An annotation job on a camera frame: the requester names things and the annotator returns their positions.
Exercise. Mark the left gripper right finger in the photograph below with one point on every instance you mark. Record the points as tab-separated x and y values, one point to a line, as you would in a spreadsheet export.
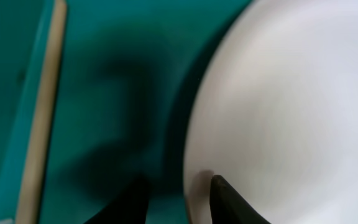
228	207

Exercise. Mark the teal plastic serving tray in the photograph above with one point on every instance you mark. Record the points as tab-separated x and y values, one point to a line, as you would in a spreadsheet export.
129	74

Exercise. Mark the large white round plate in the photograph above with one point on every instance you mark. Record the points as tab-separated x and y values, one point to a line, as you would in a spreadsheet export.
277	114

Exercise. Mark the wooden chopstick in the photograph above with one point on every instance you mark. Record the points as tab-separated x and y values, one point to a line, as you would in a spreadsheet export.
32	183

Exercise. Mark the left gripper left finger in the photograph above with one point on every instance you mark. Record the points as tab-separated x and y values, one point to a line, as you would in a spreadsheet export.
129	207

